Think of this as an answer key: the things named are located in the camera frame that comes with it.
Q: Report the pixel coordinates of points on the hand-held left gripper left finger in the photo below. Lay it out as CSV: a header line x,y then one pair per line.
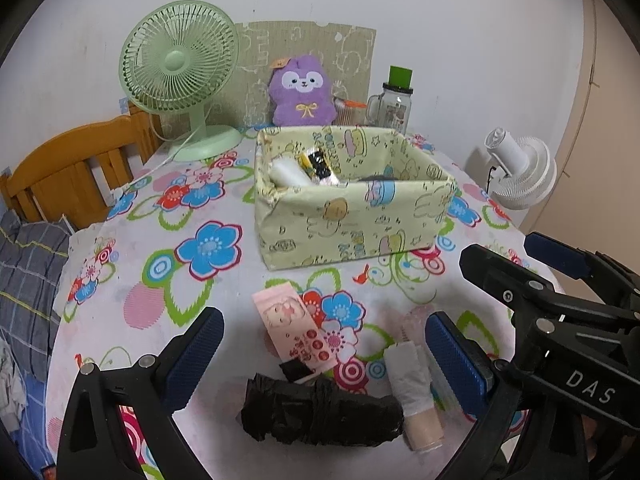
x,y
195,355

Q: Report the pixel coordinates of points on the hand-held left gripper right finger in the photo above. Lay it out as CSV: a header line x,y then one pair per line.
x,y
455,360

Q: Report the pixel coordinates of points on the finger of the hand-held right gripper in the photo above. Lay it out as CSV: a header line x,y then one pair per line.
x,y
500,270
555,251

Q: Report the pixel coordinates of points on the white and beige bandage roll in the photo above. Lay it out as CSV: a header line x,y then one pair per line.
x,y
415,395

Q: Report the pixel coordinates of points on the pink cartoon packet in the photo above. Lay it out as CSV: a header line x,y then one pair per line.
x,y
292,327

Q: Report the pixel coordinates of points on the black plastic bag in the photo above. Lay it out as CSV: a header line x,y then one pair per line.
x,y
320,412

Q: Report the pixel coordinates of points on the dark grey soft pouch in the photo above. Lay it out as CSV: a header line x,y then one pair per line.
x,y
379,178

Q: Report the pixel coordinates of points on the yellow cartoon fabric storage box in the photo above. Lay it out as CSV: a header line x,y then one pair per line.
x,y
345,220

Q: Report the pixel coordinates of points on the white bottle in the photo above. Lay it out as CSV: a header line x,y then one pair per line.
x,y
287,172

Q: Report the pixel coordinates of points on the yellow cartoon tissue pack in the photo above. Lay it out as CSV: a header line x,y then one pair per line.
x,y
317,165

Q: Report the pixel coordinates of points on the person's right hand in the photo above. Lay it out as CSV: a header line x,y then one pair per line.
x,y
602,437

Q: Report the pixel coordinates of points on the floral tablecloth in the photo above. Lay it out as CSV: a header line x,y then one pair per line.
x,y
210,290

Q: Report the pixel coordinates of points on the white standing fan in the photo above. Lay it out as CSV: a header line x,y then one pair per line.
x,y
525,170

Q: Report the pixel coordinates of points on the beige door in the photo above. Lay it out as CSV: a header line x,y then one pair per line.
x,y
610,160

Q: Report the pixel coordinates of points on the grey plaid pillow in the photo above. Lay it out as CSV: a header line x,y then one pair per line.
x,y
30,280

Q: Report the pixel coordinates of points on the blue bed sheet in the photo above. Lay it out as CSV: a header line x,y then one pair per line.
x,y
27,435

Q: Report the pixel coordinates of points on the crumpled white cloth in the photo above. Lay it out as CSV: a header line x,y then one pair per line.
x,y
10,385

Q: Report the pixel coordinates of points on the glass jar with green lid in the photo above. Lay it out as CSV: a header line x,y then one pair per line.
x,y
395,107

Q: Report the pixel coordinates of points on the small jar with orange lid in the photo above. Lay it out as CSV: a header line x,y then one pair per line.
x,y
347,112

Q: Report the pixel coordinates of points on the wooden bed headboard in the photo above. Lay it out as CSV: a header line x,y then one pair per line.
x,y
65,170

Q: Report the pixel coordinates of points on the purple plush toy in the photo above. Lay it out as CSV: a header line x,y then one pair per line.
x,y
302,92

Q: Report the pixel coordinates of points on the green cartoon printed board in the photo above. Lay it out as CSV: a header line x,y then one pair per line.
x,y
345,50

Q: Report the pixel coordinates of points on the green desk fan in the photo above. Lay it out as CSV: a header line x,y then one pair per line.
x,y
177,65

